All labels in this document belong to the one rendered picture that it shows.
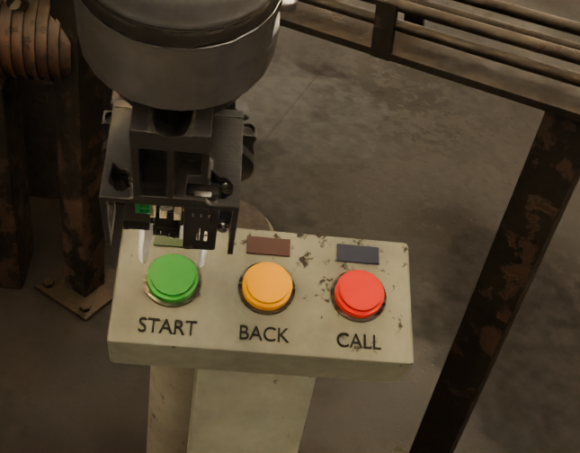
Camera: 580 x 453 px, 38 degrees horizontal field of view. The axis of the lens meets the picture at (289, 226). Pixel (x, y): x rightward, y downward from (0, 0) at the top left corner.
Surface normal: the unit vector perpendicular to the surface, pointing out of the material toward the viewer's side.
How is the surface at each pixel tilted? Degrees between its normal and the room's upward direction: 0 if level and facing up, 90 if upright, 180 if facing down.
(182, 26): 110
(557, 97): 6
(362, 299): 20
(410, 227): 0
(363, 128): 0
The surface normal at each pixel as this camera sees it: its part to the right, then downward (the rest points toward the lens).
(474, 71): 0.05, -0.79
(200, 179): -0.01, 0.87
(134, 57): -0.25, 0.83
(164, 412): -0.62, 0.44
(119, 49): -0.50, 0.72
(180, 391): -0.36, 0.57
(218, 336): 0.14, -0.48
